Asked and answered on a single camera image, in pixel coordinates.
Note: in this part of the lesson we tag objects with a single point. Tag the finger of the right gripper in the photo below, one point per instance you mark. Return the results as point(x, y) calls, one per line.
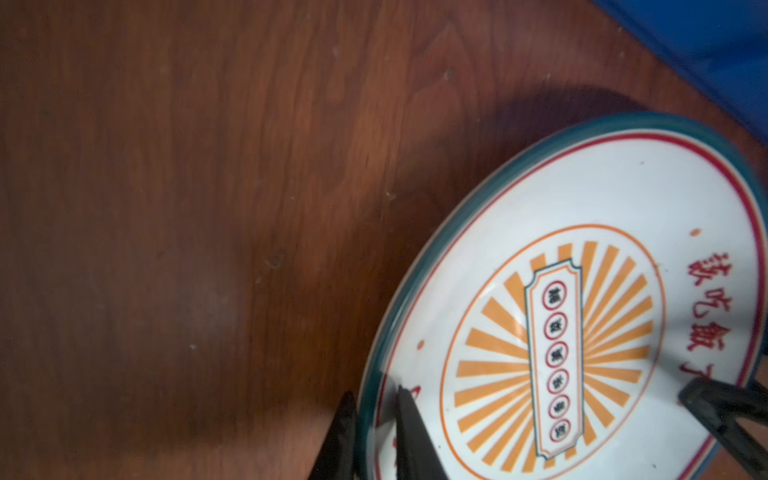
point(718, 406)

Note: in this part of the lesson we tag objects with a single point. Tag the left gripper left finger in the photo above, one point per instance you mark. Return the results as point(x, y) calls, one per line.
point(335, 460)

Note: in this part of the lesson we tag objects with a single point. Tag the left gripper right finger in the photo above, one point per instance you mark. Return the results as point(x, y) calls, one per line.
point(416, 458)

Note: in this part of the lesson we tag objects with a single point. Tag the orange sunburst white plate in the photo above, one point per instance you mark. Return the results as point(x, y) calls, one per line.
point(548, 326)

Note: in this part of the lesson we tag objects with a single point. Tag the blue plastic bin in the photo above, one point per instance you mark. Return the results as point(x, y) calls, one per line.
point(719, 47)

